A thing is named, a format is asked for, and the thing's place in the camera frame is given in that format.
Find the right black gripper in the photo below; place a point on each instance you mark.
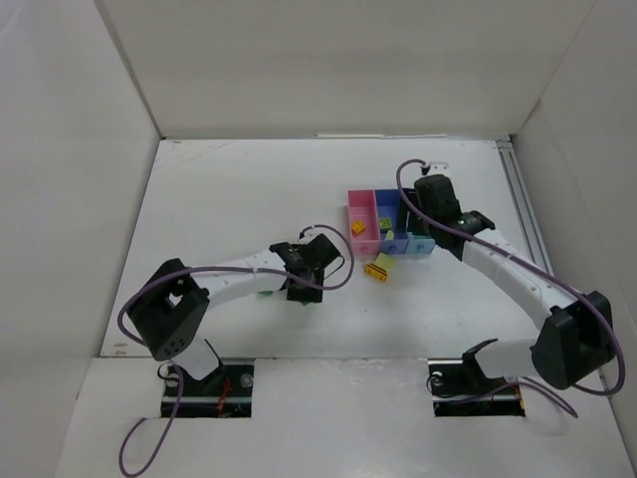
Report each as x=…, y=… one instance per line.
x=415, y=219

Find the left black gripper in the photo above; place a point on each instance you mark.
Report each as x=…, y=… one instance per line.
x=306, y=287

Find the light yellow lego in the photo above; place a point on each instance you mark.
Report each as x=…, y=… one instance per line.
x=385, y=262

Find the orange striped lego brick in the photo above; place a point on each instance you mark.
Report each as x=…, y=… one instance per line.
x=376, y=272

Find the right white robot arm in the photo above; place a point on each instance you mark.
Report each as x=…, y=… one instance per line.
x=575, y=333

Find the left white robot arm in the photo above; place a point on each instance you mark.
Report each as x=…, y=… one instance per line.
x=168, y=310

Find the light blue plastic bin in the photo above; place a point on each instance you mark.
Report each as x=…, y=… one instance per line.
x=419, y=242

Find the purple plastic bin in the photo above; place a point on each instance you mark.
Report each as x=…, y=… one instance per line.
x=387, y=202

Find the pink plastic bin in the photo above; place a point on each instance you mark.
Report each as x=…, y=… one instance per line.
x=361, y=206

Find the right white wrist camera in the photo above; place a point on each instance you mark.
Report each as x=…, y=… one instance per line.
x=436, y=167

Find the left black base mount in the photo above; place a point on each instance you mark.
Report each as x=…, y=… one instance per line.
x=228, y=394

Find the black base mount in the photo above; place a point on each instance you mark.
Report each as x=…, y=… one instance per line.
x=459, y=388
x=228, y=394

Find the aluminium rail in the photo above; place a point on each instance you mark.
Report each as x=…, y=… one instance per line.
x=531, y=232

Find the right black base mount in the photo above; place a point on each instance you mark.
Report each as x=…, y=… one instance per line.
x=459, y=388

